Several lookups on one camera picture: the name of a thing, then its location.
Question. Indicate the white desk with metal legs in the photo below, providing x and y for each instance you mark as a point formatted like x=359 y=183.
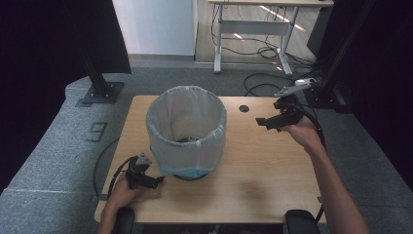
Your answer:
x=256 y=27

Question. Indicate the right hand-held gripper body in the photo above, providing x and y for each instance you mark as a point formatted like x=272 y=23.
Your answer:
x=289 y=113

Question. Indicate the black chair armrest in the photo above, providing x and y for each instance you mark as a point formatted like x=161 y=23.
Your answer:
x=300 y=222
x=125 y=221

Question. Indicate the black table grommet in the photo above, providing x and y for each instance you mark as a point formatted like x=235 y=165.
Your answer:
x=244 y=108

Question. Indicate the person's right hand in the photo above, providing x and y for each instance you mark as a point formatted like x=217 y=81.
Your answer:
x=305 y=133

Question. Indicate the white bag lined trash bin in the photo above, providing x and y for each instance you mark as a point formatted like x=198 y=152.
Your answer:
x=186 y=130

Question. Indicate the white power strip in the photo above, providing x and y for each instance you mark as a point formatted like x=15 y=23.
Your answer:
x=307 y=80

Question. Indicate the black curtain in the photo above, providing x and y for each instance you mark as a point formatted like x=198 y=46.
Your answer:
x=39 y=65
x=383 y=81

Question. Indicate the person's left hand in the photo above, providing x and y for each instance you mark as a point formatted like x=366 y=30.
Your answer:
x=121 y=195

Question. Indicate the black metal stand with base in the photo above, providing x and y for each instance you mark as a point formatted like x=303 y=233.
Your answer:
x=324 y=94

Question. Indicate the white partition panel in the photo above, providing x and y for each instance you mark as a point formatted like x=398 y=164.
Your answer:
x=156 y=26

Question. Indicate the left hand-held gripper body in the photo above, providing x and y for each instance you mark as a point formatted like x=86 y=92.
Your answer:
x=136 y=174

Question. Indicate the black stand base left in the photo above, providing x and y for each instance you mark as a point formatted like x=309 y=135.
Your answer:
x=99 y=84

